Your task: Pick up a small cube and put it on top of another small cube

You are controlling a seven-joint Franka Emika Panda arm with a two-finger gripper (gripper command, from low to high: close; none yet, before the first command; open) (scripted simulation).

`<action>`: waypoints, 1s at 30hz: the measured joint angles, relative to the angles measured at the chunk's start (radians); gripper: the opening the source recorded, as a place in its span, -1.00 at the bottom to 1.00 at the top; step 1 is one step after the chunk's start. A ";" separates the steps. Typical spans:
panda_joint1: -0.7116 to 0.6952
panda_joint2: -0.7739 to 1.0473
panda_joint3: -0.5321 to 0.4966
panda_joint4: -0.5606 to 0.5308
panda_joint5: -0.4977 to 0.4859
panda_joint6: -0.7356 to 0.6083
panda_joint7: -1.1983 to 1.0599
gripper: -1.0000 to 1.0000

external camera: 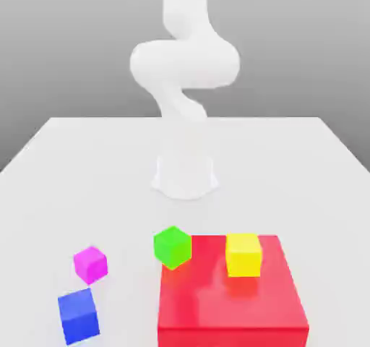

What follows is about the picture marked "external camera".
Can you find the large red box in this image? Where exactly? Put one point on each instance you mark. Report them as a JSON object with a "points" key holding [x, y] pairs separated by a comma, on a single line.
{"points": [[231, 303]]}

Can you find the small green cube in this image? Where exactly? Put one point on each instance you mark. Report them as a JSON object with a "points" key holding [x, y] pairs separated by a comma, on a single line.
{"points": [[172, 247]]}

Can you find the small blue cube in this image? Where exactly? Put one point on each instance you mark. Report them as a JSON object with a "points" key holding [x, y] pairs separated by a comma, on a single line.
{"points": [[78, 316]]}

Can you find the small magenta cube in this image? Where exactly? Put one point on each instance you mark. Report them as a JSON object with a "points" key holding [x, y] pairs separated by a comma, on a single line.
{"points": [[90, 265]]}

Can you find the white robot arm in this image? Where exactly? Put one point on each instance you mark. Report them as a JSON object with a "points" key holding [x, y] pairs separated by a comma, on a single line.
{"points": [[185, 63]]}

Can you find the small yellow cube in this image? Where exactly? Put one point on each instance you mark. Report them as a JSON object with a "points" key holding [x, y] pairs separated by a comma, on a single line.
{"points": [[243, 255]]}

